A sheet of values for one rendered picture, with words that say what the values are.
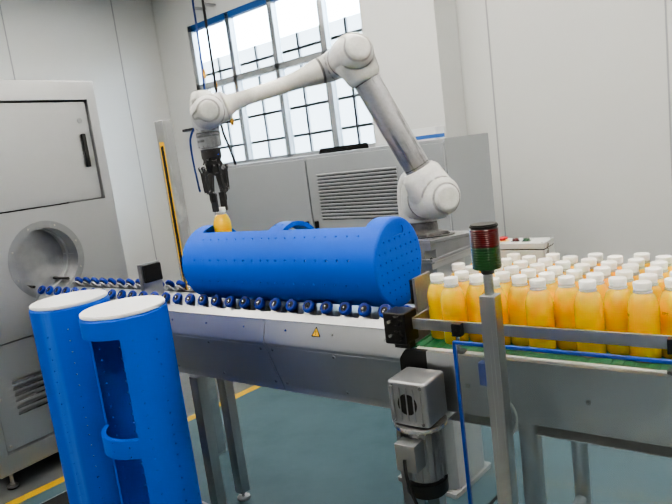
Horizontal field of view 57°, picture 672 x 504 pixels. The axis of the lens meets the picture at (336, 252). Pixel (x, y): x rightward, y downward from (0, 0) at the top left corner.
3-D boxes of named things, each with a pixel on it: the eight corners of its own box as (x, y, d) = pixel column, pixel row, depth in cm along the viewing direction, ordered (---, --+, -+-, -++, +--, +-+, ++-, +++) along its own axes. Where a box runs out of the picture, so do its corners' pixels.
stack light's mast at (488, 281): (482, 290, 143) (475, 221, 140) (508, 291, 139) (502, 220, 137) (470, 297, 138) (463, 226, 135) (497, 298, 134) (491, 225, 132)
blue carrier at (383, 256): (241, 285, 260) (229, 218, 255) (426, 293, 207) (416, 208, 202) (188, 306, 238) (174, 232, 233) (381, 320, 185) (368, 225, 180)
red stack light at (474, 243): (477, 243, 141) (476, 226, 141) (504, 242, 137) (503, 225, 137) (465, 248, 136) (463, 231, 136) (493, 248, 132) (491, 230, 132)
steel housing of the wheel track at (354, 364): (94, 339, 337) (82, 277, 332) (462, 390, 207) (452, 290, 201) (43, 356, 315) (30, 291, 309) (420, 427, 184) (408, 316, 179)
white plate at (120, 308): (114, 297, 227) (115, 300, 227) (59, 319, 201) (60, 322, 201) (180, 293, 218) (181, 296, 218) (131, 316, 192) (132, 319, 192)
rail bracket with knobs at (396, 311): (402, 338, 181) (398, 303, 179) (423, 340, 176) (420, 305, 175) (384, 349, 173) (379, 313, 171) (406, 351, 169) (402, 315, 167)
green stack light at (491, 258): (479, 264, 142) (477, 243, 141) (506, 264, 138) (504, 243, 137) (467, 271, 137) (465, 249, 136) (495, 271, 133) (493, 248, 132)
